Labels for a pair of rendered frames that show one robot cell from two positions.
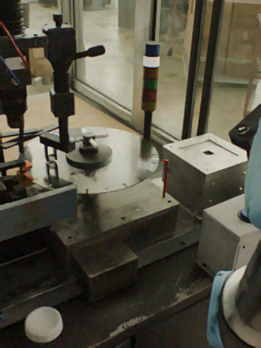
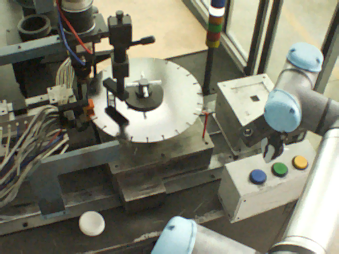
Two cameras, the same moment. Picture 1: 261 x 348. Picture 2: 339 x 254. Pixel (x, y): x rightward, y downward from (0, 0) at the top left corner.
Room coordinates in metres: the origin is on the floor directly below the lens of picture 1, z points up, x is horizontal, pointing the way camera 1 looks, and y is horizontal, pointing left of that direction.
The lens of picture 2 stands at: (-0.05, -0.14, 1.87)
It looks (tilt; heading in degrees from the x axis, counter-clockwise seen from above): 50 degrees down; 11
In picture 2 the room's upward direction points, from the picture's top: 4 degrees clockwise
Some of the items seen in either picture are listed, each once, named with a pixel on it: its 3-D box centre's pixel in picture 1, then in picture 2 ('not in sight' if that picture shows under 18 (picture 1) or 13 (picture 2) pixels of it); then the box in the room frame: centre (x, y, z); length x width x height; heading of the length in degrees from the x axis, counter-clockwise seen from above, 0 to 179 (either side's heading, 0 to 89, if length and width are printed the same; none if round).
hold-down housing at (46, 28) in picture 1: (60, 67); (120, 45); (0.76, 0.14, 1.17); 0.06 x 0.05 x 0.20; 115
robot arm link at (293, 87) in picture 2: not in sight; (295, 104); (0.58, -0.27, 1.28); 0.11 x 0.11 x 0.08; 76
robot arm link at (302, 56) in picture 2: not in sight; (300, 71); (0.68, -0.27, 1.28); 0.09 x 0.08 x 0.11; 166
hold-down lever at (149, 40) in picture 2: (81, 51); (136, 38); (0.75, 0.10, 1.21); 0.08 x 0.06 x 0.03; 124
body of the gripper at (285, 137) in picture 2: not in sight; (287, 120); (0.68, -0.28, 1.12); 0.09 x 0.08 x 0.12; 123
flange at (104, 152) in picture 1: (88, 150); (144, 92); (0.82, 0.10, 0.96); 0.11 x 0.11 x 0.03
